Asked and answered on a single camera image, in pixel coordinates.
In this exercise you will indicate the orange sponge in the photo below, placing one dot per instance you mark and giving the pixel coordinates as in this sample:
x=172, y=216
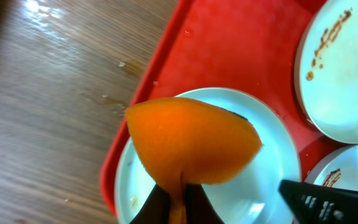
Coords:
x=182, y=141

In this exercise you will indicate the red plastic tray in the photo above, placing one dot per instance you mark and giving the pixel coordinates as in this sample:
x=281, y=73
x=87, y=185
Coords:
x=245, y=45

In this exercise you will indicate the light blue plate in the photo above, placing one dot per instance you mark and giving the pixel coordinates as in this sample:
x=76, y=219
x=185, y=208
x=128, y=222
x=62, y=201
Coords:
x=338, y=169
x=326, y=73
x=252, y=196

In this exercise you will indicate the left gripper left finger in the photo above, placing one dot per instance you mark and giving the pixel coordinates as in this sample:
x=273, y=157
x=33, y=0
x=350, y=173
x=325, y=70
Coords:
x=156, y=208

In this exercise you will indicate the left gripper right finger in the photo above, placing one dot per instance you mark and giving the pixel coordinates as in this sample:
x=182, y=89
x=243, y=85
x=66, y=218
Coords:
x=198, y=207

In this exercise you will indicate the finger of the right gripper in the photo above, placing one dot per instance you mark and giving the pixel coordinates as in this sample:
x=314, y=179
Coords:
x=315, y=204

